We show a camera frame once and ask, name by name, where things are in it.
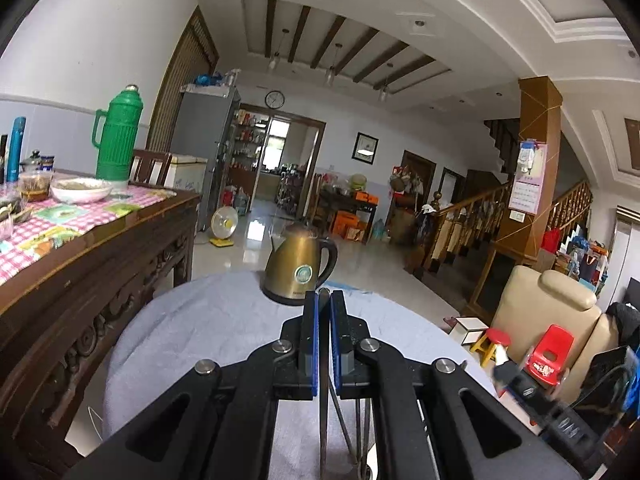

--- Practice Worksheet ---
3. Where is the dark wooden dining table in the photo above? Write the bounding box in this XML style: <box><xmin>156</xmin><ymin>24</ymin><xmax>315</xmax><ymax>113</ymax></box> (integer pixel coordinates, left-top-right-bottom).
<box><xmin>320</xmin><ymin>187</ymin><xmax>381</xmax><ymax>241</ymax></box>

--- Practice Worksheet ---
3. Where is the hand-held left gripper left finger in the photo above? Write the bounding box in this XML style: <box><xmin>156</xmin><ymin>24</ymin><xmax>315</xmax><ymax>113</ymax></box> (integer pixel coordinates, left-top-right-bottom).
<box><xmin>65</xmin><ymin>290</ymin><xmax>320</xmax><ymax>480</ymax></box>

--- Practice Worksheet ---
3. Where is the wooden stair railing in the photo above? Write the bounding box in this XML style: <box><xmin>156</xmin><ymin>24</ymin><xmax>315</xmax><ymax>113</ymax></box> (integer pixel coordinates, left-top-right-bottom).
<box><xmin>422</xmin><ymin>180</ymin><xmax>593</xmax><ymax>281</ymax></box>

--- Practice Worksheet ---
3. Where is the grey refrigerator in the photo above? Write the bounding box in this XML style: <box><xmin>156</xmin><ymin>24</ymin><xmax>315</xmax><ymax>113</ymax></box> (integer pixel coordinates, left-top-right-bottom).
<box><xmin>172</xmin><ymin>85</ymin><xmax>241</xmax><ymax>231</ymax></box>

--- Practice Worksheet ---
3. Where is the dark metal chopstick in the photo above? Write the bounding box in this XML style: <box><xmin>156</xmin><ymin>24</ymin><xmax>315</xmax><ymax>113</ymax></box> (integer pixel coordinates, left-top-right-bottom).
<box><xmin>331</xmin><ymin>394</ymin><xmax>354</xmax><ymax>453</ymax></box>
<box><xmin>357</xmin><ymin>400</ymin><xmax>374</xmax><ymax>466</ymax></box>
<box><xmin>318</xmin><ymin>375</ymin><xmax>330</xmax><ymax>467</ymax></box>

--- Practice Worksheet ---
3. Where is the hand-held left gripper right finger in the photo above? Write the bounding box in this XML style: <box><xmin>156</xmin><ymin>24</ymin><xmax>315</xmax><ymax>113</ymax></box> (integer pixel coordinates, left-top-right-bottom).
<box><xmin>330</xmin><ymin>289</ymin><xmax>581</xmax><ymax>480</ymax></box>

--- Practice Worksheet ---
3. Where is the blue drink bottle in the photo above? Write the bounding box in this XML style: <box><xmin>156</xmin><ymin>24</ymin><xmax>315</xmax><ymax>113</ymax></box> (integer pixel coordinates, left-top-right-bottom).
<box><xmin>6</xmin><ymin>116</ymin><xmax>27</xmax><ymax>184</ymax></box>

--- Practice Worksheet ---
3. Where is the pink wall calendar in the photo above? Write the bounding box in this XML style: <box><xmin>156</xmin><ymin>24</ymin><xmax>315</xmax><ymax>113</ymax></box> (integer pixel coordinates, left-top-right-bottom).
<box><xmin>508</xmin><ymin>142</ymin><xmax>548</xmax><ymax>213</ymax></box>

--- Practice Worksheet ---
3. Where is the pink checked table cover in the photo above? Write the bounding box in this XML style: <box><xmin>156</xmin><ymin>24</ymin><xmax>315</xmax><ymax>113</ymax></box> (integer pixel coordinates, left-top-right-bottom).
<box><xmin>0</xmin><ymin>180</ymin><xmax>178</xmax><ymax>283</ymax></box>

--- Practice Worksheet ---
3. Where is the beige leather sofa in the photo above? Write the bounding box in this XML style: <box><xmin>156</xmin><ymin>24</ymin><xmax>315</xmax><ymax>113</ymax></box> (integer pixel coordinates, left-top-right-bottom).
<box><xmin>490</xmin><ymin>265</ymin><xmax>621</xmax><ymax>406</ymax></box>

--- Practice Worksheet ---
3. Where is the small white stool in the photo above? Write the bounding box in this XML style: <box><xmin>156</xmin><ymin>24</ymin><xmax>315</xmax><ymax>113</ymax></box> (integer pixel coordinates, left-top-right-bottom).
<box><xmin>448</xmin><ymin>316</ymin><xmax>488</xmax><ymax>346</ymax></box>

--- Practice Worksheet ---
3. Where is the green thermos flask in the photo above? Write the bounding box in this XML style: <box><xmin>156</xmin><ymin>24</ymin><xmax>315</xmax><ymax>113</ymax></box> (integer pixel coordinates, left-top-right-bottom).
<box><xmin>91</xmin><ymin>85</ymin><xmax>146</xmax><ymax>183</ymax></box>

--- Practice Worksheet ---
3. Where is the slatted wooden chair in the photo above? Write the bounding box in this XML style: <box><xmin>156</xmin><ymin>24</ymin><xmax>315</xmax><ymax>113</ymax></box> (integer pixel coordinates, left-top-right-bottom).
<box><xmin>131</xmin><ymin>149</ymin><xmax>173</xmax><ymax>187</ymax></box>

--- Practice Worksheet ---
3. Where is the bronze electric kettle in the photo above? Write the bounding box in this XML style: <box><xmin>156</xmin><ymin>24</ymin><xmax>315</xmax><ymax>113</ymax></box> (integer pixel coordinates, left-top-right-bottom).
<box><xmin>262</xmin><ymin>217</ymin><xmax>338</xmax><ymax>307</ymax></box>

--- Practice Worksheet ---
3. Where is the yellow and white floor fan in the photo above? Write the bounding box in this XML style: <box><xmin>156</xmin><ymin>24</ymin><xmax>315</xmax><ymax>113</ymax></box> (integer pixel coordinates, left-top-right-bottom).
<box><xmin>210</xmin><ymin>206</ymin><xmax>240</xmax><ymax>248</ymax></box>

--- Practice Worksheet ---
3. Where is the orange cardboard box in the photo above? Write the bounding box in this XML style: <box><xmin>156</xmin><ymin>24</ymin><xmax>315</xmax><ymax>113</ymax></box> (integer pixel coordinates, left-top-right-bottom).
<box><xmin>332</xmin><ymin>210</ymin><xmax>368</xmax><ymax>241</ymax></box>

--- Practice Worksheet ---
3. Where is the white chest freezer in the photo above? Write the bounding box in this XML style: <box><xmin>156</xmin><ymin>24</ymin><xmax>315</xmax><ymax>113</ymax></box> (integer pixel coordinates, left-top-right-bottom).
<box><xmin>165</xmin><ymin>154</ymin><xmax>208</xmax><ymax>192</ymax></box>

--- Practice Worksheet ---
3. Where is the carved dark wooden sideboard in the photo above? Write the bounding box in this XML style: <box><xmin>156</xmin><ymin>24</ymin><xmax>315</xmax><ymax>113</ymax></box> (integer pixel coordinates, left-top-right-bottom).
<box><xmin>0</xmin><ymin>180</ymin><xmax>201</xmax><ymax>476</ymax></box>

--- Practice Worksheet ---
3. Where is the white bowl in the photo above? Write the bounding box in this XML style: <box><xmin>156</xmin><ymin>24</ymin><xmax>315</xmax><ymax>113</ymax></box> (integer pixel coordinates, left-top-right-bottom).
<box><xmin>50</xmin><ymin>176</ymin><xmax>114</xmax><ymax>205</ymax></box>

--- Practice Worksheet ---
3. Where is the framed wall picture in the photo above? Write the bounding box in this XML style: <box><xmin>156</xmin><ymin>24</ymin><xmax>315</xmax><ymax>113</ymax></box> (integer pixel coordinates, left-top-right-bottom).
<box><xmin>352</xmin><ymin>132</ymin><xmax>379</xmax><ymax>164</ymax></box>

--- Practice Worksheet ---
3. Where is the red and yellow stool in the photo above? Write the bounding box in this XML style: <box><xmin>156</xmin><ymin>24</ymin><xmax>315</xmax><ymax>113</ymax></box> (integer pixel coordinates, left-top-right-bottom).
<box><xmin>470</xmin><ymin>328</ymin><xmax>512</xmax><ymax>367</ymax></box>

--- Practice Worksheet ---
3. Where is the red child chair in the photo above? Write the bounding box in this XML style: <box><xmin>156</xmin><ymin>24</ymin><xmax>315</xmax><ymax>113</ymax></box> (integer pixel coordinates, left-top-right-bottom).
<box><xmin>520</xmin><ymin>324</ymin><xmax>576</xmax><ymax>388</ymax></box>

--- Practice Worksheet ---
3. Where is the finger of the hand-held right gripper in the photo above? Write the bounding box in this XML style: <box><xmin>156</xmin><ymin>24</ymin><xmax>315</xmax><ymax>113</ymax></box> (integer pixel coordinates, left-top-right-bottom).
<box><xmin>494</xmin><ymin>360</ymin><xmax>541</xmax><ymax>413</ymax></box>

